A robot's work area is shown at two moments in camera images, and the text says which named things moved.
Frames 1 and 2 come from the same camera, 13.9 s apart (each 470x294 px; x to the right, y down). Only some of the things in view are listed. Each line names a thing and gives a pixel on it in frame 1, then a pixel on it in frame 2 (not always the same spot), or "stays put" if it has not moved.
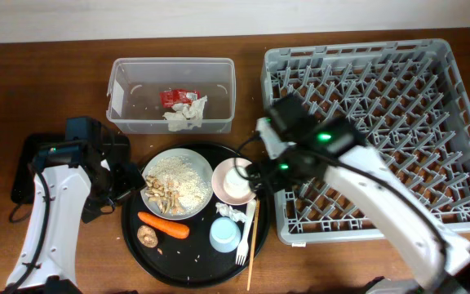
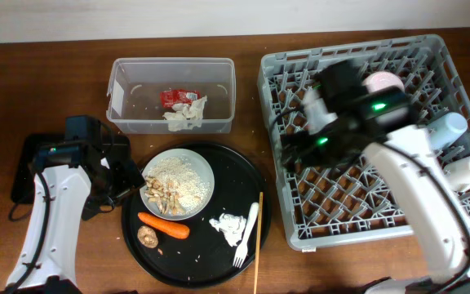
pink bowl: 217,180 to 380,79
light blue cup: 224,234 to 445,129
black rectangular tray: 116,147 stays put
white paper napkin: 184,117 stays put
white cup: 234,184 to 466,172
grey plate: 179,184 stays put
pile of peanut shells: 166,195 stays put
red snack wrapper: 170,98 stays put
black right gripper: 266,167 to 310,156
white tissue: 228,211 to 232,227
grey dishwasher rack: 409,101 stays put
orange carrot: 176,230 stays put
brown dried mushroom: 147,236 stays put
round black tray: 199,220 stays put
